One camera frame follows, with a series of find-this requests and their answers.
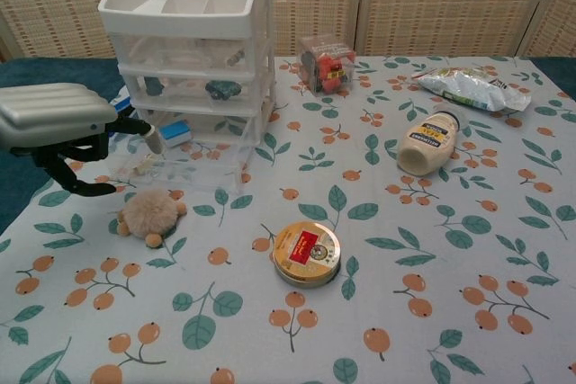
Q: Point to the small grey-brown cylindrical object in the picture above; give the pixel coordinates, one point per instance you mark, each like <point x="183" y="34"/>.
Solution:
<point x="235" y="58"/>

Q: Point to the blue white small box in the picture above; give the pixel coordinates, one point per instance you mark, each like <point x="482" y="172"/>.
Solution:
<point x="177" y="134"/>

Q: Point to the clear box with red items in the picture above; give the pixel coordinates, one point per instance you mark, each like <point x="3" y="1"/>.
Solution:
<point x="326" y="67"/>

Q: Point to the silver white snack bag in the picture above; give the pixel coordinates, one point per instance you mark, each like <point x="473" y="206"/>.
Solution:
<point x="468" y="87"/>

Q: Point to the dark teal cloth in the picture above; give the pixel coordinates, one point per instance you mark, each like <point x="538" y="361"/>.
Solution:
<point x="154" y="83"/>

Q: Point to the woven bamboo folding screen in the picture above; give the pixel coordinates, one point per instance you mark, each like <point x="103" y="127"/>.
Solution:
<point x="427" y="2"/>

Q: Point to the floral leaf berry tablecloth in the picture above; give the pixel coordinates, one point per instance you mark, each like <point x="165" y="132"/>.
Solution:
<point x="405" y="244"/>

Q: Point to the cream mayonnaise squeeze bottle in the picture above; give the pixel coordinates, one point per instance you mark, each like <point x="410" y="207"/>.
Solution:
<point x="425" y="141"/>

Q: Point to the teal toy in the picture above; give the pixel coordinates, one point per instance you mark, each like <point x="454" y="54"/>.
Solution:
<point x="222" y="88"/>

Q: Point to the white plastic drawer organizer frame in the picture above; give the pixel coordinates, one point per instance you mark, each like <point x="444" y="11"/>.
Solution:
<point x="180" y="20"/>

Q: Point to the blue snack packet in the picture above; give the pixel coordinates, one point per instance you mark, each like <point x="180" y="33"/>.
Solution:
<point x="122" y="104"/>

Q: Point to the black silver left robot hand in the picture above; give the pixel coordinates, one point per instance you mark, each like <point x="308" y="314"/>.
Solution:
<point x="54" y="107"/>

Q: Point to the round yellow red tin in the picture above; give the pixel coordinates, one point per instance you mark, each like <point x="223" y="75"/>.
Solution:
<point x="306" y="251"/>

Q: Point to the beige plush turtle toy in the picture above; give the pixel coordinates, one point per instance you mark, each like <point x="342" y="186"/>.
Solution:
<point x="148" y="217"/>

